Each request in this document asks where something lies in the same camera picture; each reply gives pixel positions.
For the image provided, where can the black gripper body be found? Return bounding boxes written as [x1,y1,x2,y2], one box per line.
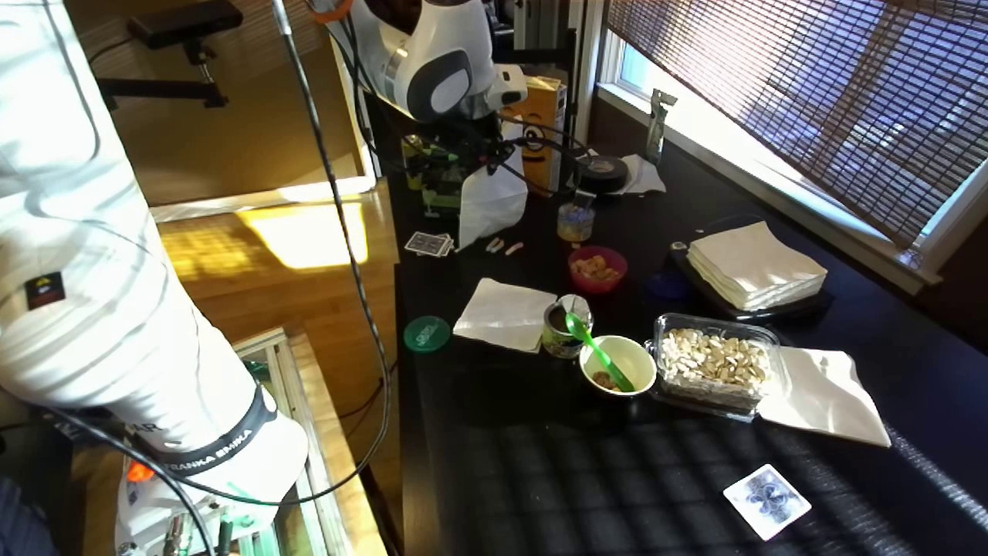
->
[451,114,518,162]

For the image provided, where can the orange cereal box with face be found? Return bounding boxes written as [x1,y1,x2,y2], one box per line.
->
[518,70,572,198]

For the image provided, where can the green bottle pack packaging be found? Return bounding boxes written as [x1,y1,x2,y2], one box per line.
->
[397,128,468,223]

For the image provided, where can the small cup of orange snack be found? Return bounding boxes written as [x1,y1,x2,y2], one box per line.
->
[553,202,598,246]

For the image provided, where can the black round tape roll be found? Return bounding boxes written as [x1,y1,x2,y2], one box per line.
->
[572,150,629,198]

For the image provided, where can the red bowl of chips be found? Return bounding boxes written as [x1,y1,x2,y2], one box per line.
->
[565,243,633,300]

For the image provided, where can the crumpled white paper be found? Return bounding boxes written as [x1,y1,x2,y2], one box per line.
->
[565,147,671,202]

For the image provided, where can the green plastic lid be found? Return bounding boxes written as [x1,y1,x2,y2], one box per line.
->
[397,312,455,357]

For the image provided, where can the dark blue lid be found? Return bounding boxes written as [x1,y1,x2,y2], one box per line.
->
[645,268,694,303]

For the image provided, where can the green plastic spoon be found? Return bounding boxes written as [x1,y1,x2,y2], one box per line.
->
[561,312,640,396]

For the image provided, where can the clear container of nuts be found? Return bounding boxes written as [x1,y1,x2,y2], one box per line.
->
[645,310,792,427]

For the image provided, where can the black chair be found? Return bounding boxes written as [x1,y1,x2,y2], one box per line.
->
[103,0,251,111]

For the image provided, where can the brown window blinds above outlet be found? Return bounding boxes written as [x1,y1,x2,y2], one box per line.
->
[603,0,988,257]

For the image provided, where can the light wood robot stand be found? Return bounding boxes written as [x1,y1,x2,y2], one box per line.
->
[230,323,393,556]

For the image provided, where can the white folded cloth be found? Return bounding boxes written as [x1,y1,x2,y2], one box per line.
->
[755,344,895,450]

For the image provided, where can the single playing card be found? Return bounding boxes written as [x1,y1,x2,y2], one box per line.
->
[720,460,814,542]

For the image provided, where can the long black cable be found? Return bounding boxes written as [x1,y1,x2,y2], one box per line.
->
[150,0,404,511]

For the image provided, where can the orange strap on arm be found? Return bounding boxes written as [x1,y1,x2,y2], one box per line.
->
[305,0,359,23]

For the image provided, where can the white window frame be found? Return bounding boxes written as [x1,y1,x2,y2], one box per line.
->
[567,0,988,303]

